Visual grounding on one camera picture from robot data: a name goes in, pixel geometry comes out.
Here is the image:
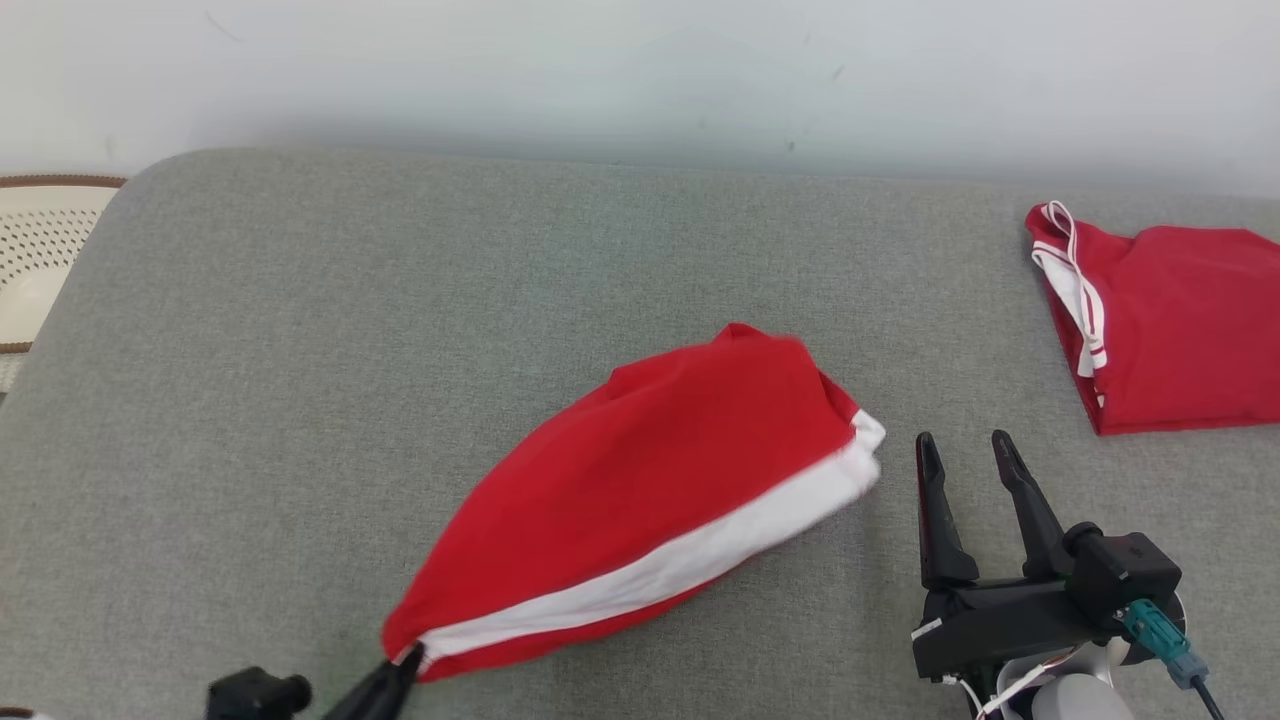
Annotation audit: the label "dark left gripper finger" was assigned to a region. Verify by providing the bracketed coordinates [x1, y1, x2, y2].
[320, 645, 427, 720]

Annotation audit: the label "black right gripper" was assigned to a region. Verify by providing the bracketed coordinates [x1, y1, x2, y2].
[910, 429, 1129, 683]

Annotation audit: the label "red shorts with white stripe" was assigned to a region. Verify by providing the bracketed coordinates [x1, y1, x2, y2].
[381, 322, 888, 685]

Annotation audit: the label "white laundry basket brown rim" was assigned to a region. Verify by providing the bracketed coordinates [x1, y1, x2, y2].
[0, 174, 129, 393]

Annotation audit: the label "thin white red wires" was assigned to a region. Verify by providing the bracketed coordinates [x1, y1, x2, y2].
[944, 655, 1077, 720]

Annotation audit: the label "black cable with teal connector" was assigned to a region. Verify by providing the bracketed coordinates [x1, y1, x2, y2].
[1120, 598, 1227, 720]

